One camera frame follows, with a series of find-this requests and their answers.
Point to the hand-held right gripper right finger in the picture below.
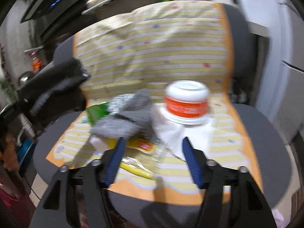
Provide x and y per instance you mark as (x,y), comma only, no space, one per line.
(191,161)

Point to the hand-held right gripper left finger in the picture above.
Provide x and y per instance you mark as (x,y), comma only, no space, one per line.
(117,156)

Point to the yellow striped packet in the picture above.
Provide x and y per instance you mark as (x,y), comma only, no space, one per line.
(137,169)

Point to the yellow packet red label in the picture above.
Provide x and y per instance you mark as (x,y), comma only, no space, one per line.
(144,146)

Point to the white paper tissue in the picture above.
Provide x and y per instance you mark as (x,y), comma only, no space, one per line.
(171,133)

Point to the clear plastic wrapper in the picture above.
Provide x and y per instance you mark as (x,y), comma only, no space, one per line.
(156,155)

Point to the grey textured cloth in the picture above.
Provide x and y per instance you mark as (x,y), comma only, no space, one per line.
(128,114)

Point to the green snack packet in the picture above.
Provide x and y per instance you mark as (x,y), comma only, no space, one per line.
(96,112)

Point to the white jar orange label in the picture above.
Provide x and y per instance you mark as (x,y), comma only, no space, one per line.
(185,109)

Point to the metal pot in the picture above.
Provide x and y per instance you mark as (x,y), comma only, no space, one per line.
(25,78)

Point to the blue bin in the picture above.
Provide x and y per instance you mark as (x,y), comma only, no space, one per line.
(27,152)

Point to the grey office chair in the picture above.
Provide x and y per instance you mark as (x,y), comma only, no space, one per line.
(261,135)

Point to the black monitor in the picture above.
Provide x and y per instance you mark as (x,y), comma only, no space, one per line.
(52,2)

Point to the yellow striped dotted cloth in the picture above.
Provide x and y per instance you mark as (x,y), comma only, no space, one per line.
(154,52)

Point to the white refrigerator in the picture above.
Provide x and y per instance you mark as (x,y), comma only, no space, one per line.
(285,64)

